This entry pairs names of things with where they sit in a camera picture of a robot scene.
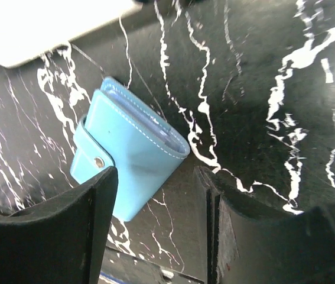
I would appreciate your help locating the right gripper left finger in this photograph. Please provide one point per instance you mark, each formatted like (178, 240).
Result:
(60, 240)

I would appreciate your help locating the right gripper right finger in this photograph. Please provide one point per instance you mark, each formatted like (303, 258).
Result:
(246, 241)

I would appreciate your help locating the blue leather card holder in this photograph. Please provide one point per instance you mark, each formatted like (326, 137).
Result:
(120, 130)

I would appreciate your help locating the white plastic bin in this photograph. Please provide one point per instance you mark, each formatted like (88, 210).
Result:
(29, 28)

